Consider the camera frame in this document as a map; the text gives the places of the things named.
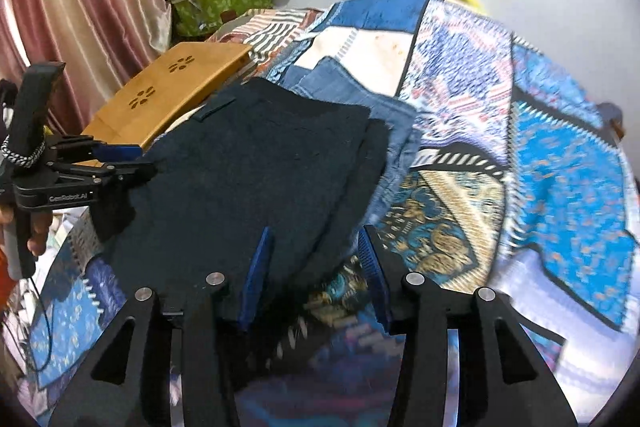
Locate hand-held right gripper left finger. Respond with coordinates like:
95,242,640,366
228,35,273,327
47,227,276,427

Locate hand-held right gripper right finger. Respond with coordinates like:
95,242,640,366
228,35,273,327
357,224,578,427

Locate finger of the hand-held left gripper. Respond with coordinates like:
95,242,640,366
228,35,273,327
47,134,148,164
50,159,158,190

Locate black pants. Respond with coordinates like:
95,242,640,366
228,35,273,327
92,77,392,333

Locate person's left hand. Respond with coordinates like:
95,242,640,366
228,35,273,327
0,204,55,258

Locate wooden lap tray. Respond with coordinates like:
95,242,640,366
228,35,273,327
80,42,253,152

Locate blue jeans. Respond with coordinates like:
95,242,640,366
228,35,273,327
285,56,426,228

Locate green patterned box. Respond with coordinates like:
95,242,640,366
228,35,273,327
167,0,276,38

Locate brown striped cloth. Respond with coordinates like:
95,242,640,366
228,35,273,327
207,9,321,68

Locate blue patchwork quilt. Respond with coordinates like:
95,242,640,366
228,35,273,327
20,0,640,427

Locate black white braided cord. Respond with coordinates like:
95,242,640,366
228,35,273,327
1,134,47,168

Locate thin black cable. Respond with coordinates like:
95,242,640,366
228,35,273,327
27,276,53,374

